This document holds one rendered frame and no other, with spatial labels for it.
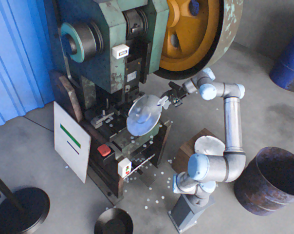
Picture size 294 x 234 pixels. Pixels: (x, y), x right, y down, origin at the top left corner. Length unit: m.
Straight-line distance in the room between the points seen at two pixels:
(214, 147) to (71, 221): 1.32
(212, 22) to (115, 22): 0.52
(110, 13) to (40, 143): 1.68
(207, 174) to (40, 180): 1.57
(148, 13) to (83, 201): 1.52
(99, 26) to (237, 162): 0.86
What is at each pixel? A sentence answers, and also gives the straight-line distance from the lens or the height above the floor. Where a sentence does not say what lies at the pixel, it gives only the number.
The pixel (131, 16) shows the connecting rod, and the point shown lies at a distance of 1.16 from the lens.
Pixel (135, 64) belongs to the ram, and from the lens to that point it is 1.29.
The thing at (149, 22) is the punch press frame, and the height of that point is 1.37.
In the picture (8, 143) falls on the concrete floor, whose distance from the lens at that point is 2.51.
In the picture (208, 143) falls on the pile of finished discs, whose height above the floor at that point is 0.38.
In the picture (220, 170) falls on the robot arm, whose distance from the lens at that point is 1.00.
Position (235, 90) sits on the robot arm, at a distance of 1.15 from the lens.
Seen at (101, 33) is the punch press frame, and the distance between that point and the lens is 1.06.
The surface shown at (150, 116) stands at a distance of 1.30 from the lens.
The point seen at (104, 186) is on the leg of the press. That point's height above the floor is 0.03.
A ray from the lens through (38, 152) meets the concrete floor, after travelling 2.34.
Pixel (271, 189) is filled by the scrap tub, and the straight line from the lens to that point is 1.92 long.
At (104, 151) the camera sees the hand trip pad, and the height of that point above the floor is 0.76.
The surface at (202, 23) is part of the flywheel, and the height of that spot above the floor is 1.36.
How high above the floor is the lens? 1.86
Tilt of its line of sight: 48 degrees down
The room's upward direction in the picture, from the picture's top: 9 degrees clockwise
